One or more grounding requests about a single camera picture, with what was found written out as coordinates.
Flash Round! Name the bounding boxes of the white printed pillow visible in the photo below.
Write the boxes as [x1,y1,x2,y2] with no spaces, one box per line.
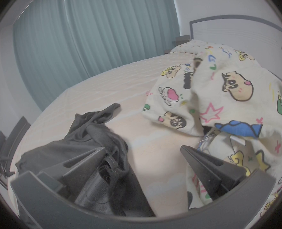
[168,39,218,55]

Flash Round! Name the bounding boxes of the blue-green curtain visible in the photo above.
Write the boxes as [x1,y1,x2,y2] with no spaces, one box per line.
[13,0,89,113]
[64,0,179,80]

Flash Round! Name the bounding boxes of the white printed pyjama top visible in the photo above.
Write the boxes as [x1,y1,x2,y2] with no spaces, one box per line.
[142,45,282,220]

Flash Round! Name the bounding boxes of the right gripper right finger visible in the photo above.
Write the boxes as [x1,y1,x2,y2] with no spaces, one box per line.
[180,145,250,198]

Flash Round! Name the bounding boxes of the bed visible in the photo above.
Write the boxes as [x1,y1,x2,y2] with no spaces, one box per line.
[11,14,282,218]

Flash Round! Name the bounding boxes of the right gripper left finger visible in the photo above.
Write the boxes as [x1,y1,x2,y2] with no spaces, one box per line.
[39,147,107,201]

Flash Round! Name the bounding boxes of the black T-shirt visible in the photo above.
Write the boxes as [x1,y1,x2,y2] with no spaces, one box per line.
[15,103,156,218]

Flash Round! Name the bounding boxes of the grey bedside table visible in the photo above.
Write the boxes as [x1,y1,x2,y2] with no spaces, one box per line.
[164,35,191,55]

